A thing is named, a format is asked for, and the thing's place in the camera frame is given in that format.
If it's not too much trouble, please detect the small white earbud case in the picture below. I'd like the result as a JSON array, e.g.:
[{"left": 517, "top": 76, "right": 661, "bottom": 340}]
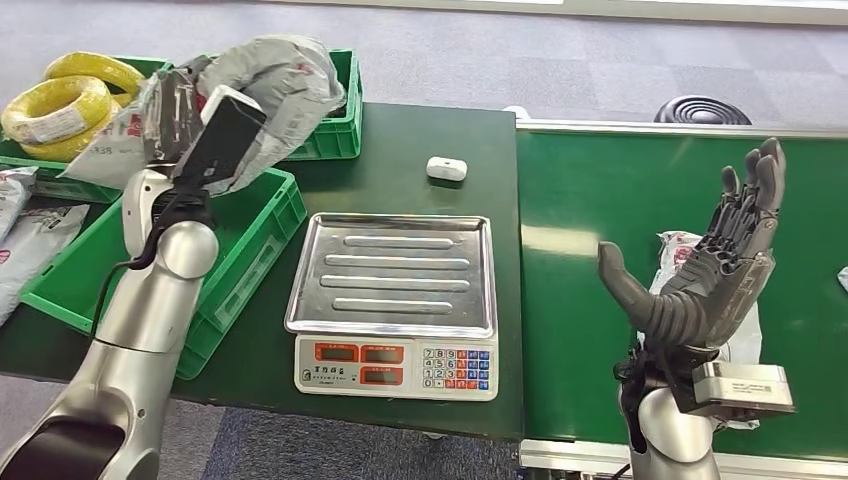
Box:
[{"left": 425, "top": 155, "right": 469, "bottom": 183}]

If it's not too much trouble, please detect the yellow wire coil white label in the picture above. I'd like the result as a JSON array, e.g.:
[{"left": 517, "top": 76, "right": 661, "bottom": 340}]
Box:
[{"left": 0, "top": 74, "right": 113, "bottom": 146}]

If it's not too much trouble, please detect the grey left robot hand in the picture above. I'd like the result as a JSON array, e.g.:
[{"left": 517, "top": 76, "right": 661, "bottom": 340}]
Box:
[{"left": 140, "top": 66, "right": 203, "bottom": 168}]

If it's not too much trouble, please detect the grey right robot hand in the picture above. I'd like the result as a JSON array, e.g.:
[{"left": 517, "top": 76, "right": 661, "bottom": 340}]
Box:
[{"left": 596, "top": 137, "right": 788, "bottom": 353}]

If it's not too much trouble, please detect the green conveyor belt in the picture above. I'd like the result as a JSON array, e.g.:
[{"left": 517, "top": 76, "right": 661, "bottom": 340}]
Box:
[{"left": 515, "top": 118, "right": 848, "bottom": 480}]

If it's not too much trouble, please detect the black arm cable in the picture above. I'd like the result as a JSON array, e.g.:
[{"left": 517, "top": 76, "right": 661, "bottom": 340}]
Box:
[
  {"left": 88, "top": 187, "right": 215, "bottom": 340},
  {"left": 612, "top": 349, "right": 665, "bottom": 456}
]

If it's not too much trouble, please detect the small grey courier bag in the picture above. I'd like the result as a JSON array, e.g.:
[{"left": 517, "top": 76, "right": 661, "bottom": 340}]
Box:
[{"left": 0, "top": 164, "right": 40, "bottom": 244}]

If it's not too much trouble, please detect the flat grey courier bag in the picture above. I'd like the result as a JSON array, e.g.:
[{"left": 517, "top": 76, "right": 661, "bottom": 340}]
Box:
[{"left": 0, "top": 203, "right": 91, "bottom": 327}]

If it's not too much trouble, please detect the black ribbed round object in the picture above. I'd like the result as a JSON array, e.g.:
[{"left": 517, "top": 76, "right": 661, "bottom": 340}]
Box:
[{"left": 653, "top": 95, "right": 754, "bottom": 126}]

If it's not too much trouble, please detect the green plastic crate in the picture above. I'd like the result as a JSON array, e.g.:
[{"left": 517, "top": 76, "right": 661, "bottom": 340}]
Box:
[
  {"left": 0, "top": 55, "right": 175, "bottom": 205},
  {"left": 19, "top": 165, "right": 310, "bottom": 382},
  {"left": 283, "top": 47, "right": 365, "bottom": 163}
]

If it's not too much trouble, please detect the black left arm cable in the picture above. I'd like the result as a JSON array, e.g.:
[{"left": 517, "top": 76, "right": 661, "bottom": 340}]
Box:
[{"left": 88, "top": 187, "right": 215, "bottom": 340}]

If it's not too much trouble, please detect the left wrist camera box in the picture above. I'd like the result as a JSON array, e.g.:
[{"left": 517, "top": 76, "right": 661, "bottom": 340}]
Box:
[{"left": 173, "top": 84, "right": 268, "bottom": 195}]

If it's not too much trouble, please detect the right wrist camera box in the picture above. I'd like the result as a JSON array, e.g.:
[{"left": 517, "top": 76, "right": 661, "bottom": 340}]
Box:
[{"left": 690, "top": 360, "right": 797, "bottom": 420}]

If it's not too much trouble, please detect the grey courier package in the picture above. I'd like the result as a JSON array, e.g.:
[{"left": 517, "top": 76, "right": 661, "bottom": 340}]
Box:
[{"left": 62, "top": 33, "right": 348, "bottom": 198}]

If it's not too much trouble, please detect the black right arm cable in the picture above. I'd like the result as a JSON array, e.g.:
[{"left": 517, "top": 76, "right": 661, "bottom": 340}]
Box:
[{"left": 612, "top": 349, "right": 665, "bottom": 456}]

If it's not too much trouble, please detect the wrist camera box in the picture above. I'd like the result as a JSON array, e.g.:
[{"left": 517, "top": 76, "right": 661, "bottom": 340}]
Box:
[
  {"left": 173, "top": 84, "right": 268, "bottom": 195},
  {"left": 690, "top": 360, "right": 797, "bottom": 420}
]

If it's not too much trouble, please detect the white courier package red print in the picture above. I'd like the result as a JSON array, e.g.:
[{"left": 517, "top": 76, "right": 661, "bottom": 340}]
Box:
[{"left": 637, "top": 229, "right": 765, "bottom": 433}]

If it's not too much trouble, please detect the electronic weighing scale steel pan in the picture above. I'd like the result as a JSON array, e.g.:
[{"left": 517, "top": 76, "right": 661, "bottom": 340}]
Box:
[{"left": 284, "top": 211, "right": 500, "bottom": 403}]

